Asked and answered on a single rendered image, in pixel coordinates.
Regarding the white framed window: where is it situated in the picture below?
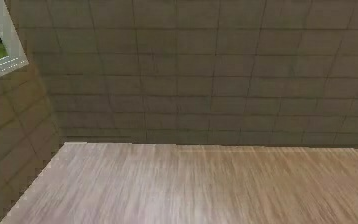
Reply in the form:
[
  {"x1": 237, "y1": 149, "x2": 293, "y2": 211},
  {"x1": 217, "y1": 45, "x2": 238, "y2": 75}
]
[{"x1": 0, "y1": 0, "x2": 30, "y2": 83}]

